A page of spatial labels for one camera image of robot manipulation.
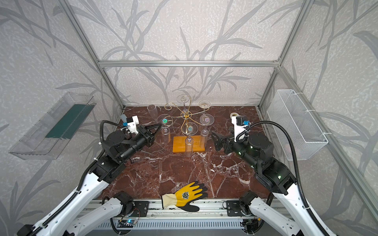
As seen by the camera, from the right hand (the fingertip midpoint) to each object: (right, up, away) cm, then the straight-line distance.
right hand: (221, 125), depth 61 cm
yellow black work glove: (-15, -37, +15) cm, 43 cm away
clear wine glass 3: (-17, +14, +18) cm, 28 cm away
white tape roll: (+18, +6, +54) cm, 57 cm away
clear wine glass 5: (-13, -2, +5) cm, 14 cm away
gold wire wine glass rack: (-15, +5, +13) cm, 21 cm away
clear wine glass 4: (-6, +3, +9) cm, 11 cm away
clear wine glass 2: (-24, +2, +5) cm, 25 cm away
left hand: (-24, +2, +1) cm, 24 cm away
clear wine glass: (-39, +8, +32) cm, 51 cm away
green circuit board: (-46, -49, +11) cm, 68 cm away
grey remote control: (-67, +4, +51) cm, 85 cm away
